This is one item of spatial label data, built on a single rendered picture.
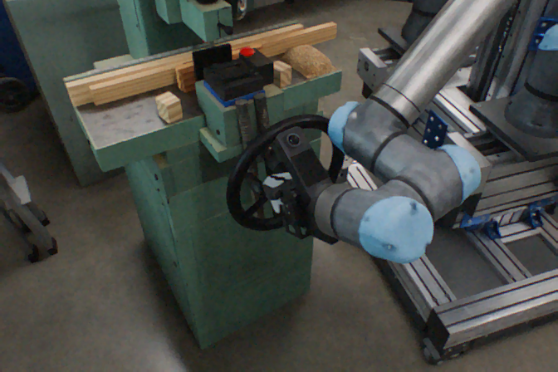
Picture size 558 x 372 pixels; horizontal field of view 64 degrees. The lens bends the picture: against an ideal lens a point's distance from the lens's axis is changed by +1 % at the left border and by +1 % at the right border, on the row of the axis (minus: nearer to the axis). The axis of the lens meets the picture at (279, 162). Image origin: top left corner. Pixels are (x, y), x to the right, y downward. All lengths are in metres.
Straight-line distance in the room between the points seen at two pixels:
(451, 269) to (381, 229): 1.12
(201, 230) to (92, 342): 0.71
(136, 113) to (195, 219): 0.31
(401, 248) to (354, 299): 1.21
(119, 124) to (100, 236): 1.10
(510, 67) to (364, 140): 0.79
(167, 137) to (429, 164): 0.56
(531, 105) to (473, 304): 0.66
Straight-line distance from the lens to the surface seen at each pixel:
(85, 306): 1.82
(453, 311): 1.50
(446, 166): 0.60
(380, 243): 0.52
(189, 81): 1.03
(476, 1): 0.71
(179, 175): 1.03
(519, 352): 1.79
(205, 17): 1.01
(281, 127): 0.83
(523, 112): 1.17
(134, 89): 1.06
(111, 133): 0.96
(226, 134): 0.89
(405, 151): 0.61
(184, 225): 1.14
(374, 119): 0.65
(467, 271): 1.64
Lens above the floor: 1.43
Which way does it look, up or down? 40 degrees down
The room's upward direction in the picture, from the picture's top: straight up
